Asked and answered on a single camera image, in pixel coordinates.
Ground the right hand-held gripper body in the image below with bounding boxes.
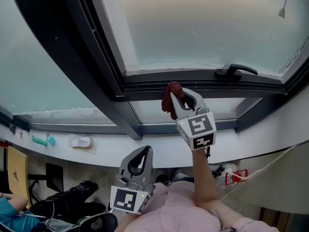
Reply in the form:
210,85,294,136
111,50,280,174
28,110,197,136
175,107,217,152

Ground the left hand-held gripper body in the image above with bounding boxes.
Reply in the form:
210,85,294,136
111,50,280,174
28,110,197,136
110,174,157,215

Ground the dark red cloth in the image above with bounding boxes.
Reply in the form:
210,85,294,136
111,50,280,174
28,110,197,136
161,81,185,120

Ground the white window sill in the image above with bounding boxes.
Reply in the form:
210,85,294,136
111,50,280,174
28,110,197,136
0,81,309,170

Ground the person's right forearm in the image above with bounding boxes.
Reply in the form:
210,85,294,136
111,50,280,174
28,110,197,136
192,146,244,227

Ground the person's left forearm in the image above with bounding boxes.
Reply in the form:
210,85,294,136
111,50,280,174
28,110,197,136
115,213,136,232

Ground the person's dark shoe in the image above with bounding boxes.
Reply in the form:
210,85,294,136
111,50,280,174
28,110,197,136
155,174,170,185

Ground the small low glass pane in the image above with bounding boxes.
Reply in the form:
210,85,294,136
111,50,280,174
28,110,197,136
130,97,263,125

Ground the black office chair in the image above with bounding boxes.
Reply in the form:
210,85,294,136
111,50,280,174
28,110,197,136
77,212,119,232

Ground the small black box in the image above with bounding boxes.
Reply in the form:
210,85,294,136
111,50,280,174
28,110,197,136
209,163,225,177

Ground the black bag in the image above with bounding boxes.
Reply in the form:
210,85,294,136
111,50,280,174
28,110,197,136
28,180,107,223

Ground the person's pink shirt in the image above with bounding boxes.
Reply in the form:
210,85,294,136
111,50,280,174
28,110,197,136
123,176,280,232

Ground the bagged white slipper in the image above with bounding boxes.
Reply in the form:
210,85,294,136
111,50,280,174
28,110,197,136
69,134,97,154

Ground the clear plastic bag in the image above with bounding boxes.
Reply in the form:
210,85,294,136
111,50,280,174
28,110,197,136
214,163,239,190

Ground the frosted hinged window sash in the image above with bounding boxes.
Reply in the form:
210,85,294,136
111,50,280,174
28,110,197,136
72,0,309,102

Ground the teal tube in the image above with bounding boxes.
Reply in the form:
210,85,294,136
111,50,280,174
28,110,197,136
32,136,48,147

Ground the brown wooden panel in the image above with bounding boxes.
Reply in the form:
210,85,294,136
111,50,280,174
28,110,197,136
259,206,290,232

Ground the black window handle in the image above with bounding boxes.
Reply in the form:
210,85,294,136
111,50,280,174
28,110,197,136
214,63,258,81

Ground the red plastic frame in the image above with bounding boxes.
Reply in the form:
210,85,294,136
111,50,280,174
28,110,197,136
225,169,249,186

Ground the white cable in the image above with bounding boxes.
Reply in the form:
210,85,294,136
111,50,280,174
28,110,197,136
219,143,305,203

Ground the blind pull cord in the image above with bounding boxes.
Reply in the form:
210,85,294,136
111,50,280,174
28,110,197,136
278,0,292,19

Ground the dark fixed window frame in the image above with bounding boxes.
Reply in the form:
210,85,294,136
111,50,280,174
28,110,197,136
7,0,309,140

